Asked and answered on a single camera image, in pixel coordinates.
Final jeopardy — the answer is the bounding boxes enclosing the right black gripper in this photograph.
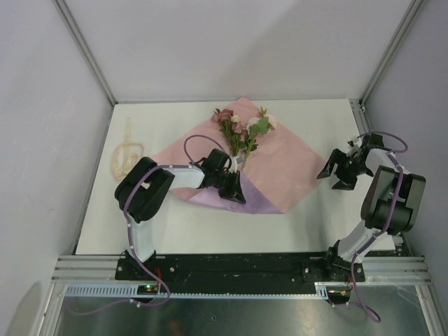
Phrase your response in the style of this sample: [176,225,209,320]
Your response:
[316,148,372,191]

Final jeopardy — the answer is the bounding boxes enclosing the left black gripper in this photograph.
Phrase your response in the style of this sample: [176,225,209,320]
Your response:
[212,170,245,204]

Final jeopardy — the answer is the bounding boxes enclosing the pink wrapping paper sheet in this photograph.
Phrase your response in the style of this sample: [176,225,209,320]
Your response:
[153,120,326,214]

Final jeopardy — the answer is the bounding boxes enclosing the light pink rose stem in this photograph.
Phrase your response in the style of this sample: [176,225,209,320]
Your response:
[239,107,277,170]

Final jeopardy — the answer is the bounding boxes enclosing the cream ribbon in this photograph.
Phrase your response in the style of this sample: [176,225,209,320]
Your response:
[111,117,144,182]

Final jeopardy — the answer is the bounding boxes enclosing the dark pink rose stem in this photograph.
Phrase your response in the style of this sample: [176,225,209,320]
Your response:
[212,108,245,156]

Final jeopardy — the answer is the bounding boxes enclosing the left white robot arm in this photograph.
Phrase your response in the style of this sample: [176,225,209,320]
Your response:
[114,148,246,280]

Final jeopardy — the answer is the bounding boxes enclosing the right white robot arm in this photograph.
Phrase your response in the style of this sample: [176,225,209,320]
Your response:
[317,132,426,281]

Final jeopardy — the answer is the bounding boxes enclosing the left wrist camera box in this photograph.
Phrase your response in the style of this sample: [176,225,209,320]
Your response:
[228,155,244,172]

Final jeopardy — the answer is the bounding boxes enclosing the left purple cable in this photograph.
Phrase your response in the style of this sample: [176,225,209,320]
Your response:
[66,134,228,316]

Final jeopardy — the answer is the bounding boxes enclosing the purple cable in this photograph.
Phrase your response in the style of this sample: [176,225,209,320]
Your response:
[66,134,228,316]
[349,131,410,323]

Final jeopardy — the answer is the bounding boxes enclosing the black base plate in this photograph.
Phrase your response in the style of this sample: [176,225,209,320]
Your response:
[115,252,365,295]

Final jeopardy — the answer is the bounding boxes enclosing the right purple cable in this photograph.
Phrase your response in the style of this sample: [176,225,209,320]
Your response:
[349,131,410,323]

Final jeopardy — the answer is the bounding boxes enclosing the aluminium frame rail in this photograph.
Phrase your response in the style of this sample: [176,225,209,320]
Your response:
[52,255,120,284]

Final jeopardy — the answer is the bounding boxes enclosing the white cable duct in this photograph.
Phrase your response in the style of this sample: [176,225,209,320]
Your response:
[65,283,328,300]

